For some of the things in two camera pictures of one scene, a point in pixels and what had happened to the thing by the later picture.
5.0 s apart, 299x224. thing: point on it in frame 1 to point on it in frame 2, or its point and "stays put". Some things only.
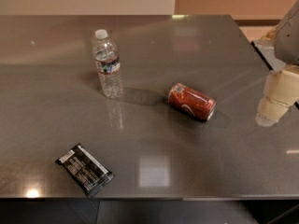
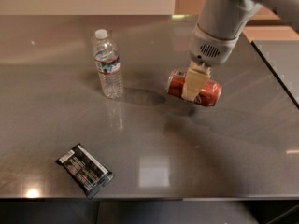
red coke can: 192,102 to 208,95
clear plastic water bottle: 107,63 stays put
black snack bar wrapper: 92,176 stays put
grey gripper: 288,38 to 209,49
